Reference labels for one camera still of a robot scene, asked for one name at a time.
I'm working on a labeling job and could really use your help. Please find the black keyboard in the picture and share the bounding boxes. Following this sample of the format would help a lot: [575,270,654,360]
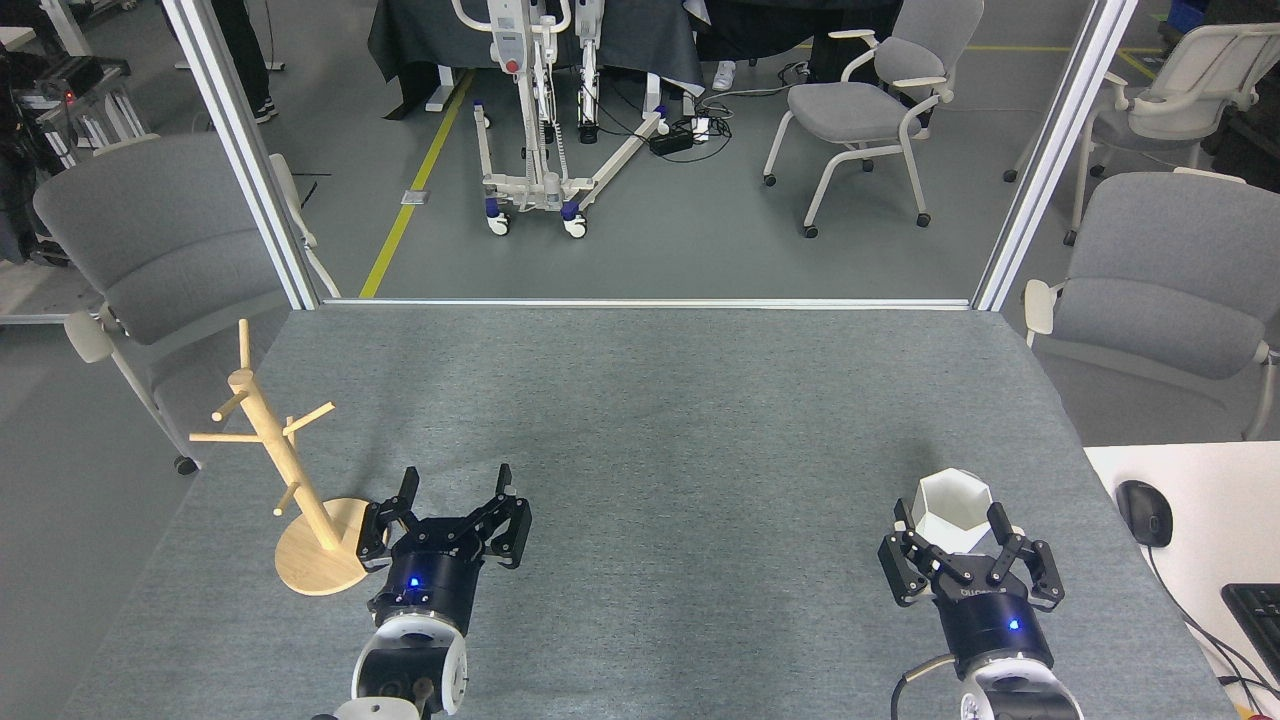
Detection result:
[1221,583,1280,683]

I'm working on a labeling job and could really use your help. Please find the white desk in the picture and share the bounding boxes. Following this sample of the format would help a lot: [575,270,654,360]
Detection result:
[1084,441,1280,720]

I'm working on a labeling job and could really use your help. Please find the dark equipment rack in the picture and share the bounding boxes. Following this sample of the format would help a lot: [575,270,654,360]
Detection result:
[0,0,151,267]

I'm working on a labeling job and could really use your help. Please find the black table cloth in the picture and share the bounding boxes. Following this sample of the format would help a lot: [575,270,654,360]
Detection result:
[367,0,706,122]

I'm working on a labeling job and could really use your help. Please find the black computer mouse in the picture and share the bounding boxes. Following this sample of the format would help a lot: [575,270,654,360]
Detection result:
[1116,480,1174,549]

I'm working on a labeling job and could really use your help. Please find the black power strip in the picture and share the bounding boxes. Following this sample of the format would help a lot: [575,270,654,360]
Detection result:
[648,117,714,157]

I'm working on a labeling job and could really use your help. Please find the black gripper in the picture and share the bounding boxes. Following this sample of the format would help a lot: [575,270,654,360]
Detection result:
[356,463,533,637]
[878,499,1067,681]

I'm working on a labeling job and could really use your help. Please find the grey chair with white frame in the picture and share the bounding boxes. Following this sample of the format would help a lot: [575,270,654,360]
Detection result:
[33,133,342,477]
[762,0,986,240]
[1022,168,1280,441]

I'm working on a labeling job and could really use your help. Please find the white hexagonal cup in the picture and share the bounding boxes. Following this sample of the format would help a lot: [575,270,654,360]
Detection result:
[914,468,1027,562]

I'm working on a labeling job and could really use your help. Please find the white stand on wheels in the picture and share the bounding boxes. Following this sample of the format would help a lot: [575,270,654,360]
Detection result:
[450,0,670,239]

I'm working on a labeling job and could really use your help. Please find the white mesh-back chair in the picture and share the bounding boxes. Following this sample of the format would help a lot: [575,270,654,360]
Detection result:
[1003,22,1280,247]

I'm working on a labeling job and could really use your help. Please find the wooden cup rack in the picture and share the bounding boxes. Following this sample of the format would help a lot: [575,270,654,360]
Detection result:
[189,319,389,598]

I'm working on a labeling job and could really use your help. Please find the black mouse cable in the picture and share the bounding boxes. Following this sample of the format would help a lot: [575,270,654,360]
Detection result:
[1145,545,1280,703]

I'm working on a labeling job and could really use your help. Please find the silver frame crossbar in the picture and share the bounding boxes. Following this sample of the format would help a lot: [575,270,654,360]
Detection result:
[320,297,974,311]

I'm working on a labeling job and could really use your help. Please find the person's legs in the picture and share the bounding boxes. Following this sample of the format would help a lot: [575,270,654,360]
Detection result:
[205,0,280,126]

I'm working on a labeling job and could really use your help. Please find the silver frame post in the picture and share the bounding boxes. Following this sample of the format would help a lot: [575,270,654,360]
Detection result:
[160,0,322,312]
[972,0,1141,313]

